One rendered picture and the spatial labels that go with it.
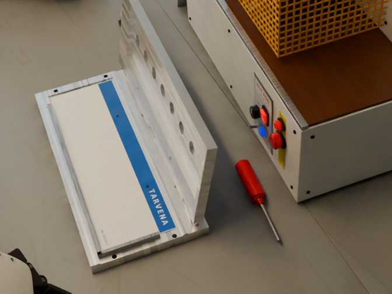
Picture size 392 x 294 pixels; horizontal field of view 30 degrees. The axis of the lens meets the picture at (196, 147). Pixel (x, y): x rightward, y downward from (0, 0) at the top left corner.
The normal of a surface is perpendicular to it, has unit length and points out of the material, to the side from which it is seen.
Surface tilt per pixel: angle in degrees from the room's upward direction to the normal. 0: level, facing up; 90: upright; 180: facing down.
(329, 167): 90
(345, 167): 90
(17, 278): 60
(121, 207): 0
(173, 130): 78
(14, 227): 0
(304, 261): 0
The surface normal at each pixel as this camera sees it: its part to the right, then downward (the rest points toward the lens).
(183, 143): -0.93, 0.16
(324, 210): -0.07, -0.67
